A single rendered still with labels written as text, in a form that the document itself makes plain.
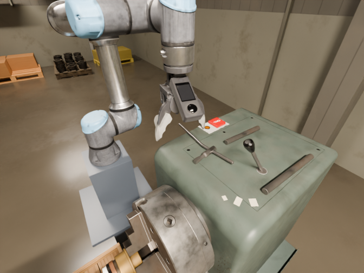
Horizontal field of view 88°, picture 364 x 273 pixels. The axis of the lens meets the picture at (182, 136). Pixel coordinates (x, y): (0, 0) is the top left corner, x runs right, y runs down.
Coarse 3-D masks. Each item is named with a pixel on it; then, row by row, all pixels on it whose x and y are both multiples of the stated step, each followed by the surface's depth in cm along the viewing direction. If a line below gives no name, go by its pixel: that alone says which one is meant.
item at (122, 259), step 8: (120, 256) 56; (128, 256) 56; (136, 256) 57; (112, 264) 55; (120, 264) 54; (128, 264) 55; (136, 264) 56; (112, 272) 53; (120, 272) 54; (128, 272) 54
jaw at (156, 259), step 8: (152, 256) 58; (160, 256) 58; (144, 264) 56; (152, 264) 56; (160, 264) 56; (136, 272) 55; (144, 272) 55; (152, 272) 55; (160, 272) 55; (168, 272) 55
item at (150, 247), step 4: (152, 240) 66; (148, 244) 65; (152, 244) 66; (144, 248) 64; (148, 248) 64; (152, 248) 65; (156, 248) 65; (140, 252) 63; (144, 252) 63; (148, 252) 64; (152, 252) 64; (140, 256) 63; (144, 256) 63
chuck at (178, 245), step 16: (160, 192) 63; (144, 208) 57; (160, 208) 56; (176, 208) 56; (160, 224) 52; (176, 224) 53; (160, 240) 51; (176, 240) 51; (192, 240) 52; (176, 256) 50; (192, 256) 52; (176, 272) 49; (192, 272) 52
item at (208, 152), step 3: (210, 147) 73; (213, 147) 73; (207, 150) 72; (210, 150) 72; (204, 153) 70; (207, 153) 71; (210, 153) 72; (198, 156) 70; (201, 156) 70; (204, 156) 70; (207, 156) 71; (195, 159) 68; (198, 159) 68; (195, 162) 68
